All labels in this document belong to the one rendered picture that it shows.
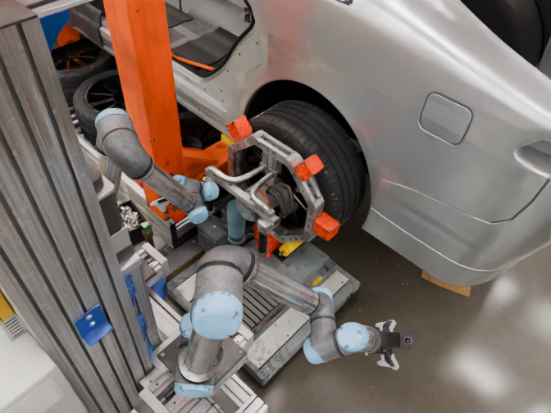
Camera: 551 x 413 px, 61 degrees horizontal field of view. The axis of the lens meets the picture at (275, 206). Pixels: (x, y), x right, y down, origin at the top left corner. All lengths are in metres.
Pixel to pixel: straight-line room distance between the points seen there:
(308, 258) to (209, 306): 1.66
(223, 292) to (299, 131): 1.03
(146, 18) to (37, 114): 0.99
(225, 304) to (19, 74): 0.61
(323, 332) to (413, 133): 0.80
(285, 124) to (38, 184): 1.22
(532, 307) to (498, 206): 1.57
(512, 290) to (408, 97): 1.85
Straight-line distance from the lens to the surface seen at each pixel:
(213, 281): 1.11
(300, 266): 2.65
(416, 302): 2.95
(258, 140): 1.98
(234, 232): 2.31
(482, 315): 3.06
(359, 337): 1.29
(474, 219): 1.82
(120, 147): 1.52
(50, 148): 0.96
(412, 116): 1.73
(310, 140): 1.94
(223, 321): 1.10
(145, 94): 1.96
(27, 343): 1.39
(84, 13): 3.49
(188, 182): 1.85
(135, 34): 1.84
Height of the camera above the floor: 2.38
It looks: 47 degrees down
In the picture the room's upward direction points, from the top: 5 degrees clockwise
